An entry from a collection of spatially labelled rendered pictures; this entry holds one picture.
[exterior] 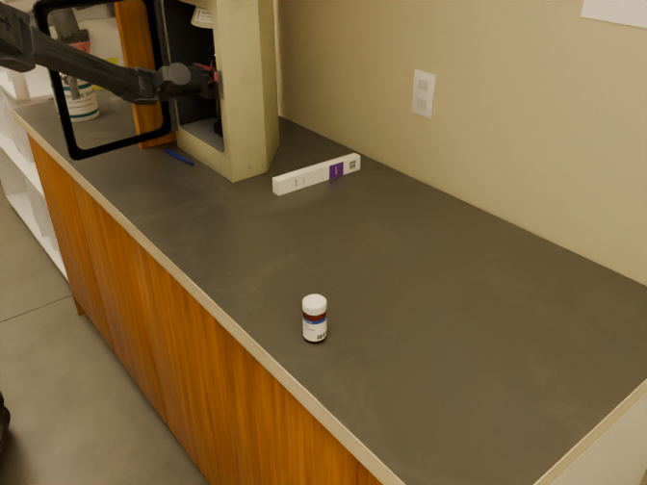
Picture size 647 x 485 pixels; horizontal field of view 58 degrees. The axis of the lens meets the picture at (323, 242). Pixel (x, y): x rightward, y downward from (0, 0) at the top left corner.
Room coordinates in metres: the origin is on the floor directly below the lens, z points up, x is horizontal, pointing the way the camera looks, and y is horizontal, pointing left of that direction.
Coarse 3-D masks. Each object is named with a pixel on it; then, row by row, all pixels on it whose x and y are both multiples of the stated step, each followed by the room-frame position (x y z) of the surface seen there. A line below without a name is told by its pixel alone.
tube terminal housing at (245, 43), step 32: (192, 0) 1.49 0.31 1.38; (224, 0) 1.42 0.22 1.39; (256, 0) 1.47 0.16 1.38; (224, 32) 1.41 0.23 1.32; (256, 32) 1.47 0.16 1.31; (224, 64) 1.41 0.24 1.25; (256, 64) 1.46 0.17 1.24; (224, 96) 1.40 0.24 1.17; (256, 96) 1.46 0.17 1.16; (224, 128) 1.41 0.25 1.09; (256, 128) 1.45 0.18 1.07; (224, 160) 1.43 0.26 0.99; (256, 160) 1.45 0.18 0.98
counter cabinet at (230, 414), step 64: (64, 192) 1.76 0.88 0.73; (64, 256) 1.98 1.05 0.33; (128, 256) 1.33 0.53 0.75; (128, 320) 1.44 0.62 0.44; (192, 320) 1.05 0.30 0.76; (192, 384) 1.10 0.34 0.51; (256, 384) 0.84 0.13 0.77; (192, 448) 1.16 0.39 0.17; (256, 448) 0.85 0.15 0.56; (320, 448) 0.68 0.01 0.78; (640, 448) 0.77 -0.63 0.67
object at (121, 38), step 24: (48, 24) 1.44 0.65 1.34; (72, 24) 1.48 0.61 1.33; (96, 24) 1.52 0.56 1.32; (120, 24) 1.56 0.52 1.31; (144, 24) 1.61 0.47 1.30; (96, 48) 1.51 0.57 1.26; (120, 48) 1.55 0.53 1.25; (144, 48) 1.60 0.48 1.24; (48, 72) 1.43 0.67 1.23; (96, 96) 1.49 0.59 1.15; (72, 120) 1.44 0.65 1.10; (96, 120) 1.48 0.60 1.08; (120, 120) 1.53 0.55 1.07; (144, 120) 1.58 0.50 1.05; (96, 144) 1.47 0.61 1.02
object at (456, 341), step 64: (128, 192) 1.35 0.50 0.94; (192, 192) 1.35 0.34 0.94; (256, 192) 1.35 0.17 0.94; (320, 192) 1.35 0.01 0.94; (384, 192) 1.35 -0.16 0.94; (192, 256) 1.05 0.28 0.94; (256, 256) 1.05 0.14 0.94; (320, 256) 1.05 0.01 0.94; (384, 256) 1.05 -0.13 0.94; (448, 256) 1.05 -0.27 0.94; (512, 256) 1.05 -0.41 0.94; (576, 256) 1.05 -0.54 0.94; (256, 320) 0.83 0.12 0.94; (384, 320) 0.83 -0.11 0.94; (448, 320) 0.83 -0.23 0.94; (512, 320) 0.83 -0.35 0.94; (576, 320) 0.83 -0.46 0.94; (640, 320) 0.83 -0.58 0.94; (320, 384) 0.67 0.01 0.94; (384, 384) 0.67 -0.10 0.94; (448, 384) 0.67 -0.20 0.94; (512, 384) 0.67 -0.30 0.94; (576, 384) 0.67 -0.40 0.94; (640, 384) 0.67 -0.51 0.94; (384, 448) 0.55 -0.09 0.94; (448, 448) 0.55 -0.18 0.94; (512, 448) 0.55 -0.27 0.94; (576, 448) 0.55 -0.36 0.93
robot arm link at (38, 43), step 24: (24, 24) 1.18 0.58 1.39; (24, 48) 1.16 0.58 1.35; (48, 48) 1.19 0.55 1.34; (72, 48) 1.25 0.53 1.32; (72, 72) 1.25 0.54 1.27; (96, 72) 1.29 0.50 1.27; (120, 72) 1.36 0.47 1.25; (144, 72) 1.44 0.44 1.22; (120, 96) 1.38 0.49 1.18; (144, 96) 1.41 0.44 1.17
